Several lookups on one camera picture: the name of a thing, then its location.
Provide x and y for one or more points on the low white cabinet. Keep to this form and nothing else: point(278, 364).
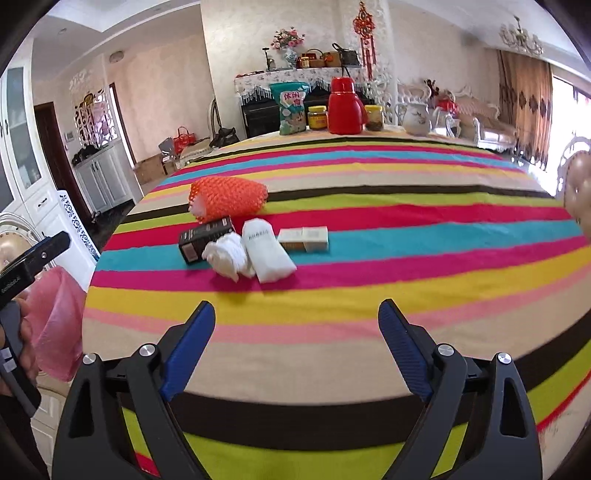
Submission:
point(104, 177)

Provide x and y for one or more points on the orange foam fruit net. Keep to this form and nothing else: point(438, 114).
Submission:
point(231, 198)

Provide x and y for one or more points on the white tissue packet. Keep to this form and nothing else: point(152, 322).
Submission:
point(268, 251)

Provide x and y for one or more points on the chandelier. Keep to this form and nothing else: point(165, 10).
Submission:
point(521, 37)

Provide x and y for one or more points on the round ceiling lamp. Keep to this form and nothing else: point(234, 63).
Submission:
point(116, 56)

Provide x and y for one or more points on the white ceramic pitcher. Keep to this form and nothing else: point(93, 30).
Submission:
point(415, 120)

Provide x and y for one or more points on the pink plastic bag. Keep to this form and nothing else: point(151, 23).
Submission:
point(57, 318)

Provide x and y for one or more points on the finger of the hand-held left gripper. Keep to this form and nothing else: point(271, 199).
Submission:
point(46, 251)

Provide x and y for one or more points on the dark handbag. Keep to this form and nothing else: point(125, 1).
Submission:
point(345, 55)

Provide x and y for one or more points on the jar with dark contents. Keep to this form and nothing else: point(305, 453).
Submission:
point(374, 119)

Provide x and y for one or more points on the red gift bag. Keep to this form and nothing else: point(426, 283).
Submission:
point(184, 137)

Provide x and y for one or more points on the brown patterned curtain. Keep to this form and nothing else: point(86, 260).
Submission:
point(526, 106)

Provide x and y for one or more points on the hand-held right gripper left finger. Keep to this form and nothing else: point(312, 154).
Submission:
point(184, 353)

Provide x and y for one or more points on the small black box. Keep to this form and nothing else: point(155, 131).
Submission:
point(205, 240)

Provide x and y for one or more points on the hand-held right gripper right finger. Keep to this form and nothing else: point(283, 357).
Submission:
point(406, 353)

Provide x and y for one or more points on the white carved sofa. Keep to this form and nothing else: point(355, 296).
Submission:
point(491, 124)

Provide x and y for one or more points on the cardboard box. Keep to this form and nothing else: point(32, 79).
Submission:
point(148, 170)

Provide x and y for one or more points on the red thermos jug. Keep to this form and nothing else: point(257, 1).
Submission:
point(345, 110)

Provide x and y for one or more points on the white tissue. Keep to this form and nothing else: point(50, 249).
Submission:
point(228, 256)

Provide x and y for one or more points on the black piano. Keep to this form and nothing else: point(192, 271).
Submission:
point(258, 117)

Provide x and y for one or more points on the teal snack bag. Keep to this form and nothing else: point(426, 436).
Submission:
point(290, 110)

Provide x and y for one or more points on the red knot wall hanging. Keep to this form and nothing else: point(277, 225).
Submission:
point(364, 27)

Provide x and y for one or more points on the beige leather carved chair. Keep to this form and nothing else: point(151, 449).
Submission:
point(11, 244)
point(579, 189)

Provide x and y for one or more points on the flower vase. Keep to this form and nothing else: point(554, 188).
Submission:
point(288, 48)

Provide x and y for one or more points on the black bag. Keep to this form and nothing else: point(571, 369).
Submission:
point(225, 137)

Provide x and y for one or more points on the woven basket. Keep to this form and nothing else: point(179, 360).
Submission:
point(314, 60)

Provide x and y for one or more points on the yellow label jar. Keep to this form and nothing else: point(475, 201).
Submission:
point(316, 119)

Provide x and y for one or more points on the tall white cabinet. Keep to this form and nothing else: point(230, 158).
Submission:
point(27, 161)

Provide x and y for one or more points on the white patterned floor appliance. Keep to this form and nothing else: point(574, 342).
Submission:
point(76, 226)

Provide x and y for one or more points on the striped tablecloth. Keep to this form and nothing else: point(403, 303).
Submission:
point(369, 286)

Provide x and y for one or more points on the floral fringed piano cover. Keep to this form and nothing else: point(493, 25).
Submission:
point(254, 85)

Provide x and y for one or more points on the small cream carton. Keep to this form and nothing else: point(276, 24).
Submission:
point(291, 240)
point(316, 239)

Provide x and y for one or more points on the person's left hand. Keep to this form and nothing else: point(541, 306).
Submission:
point(31, 337)

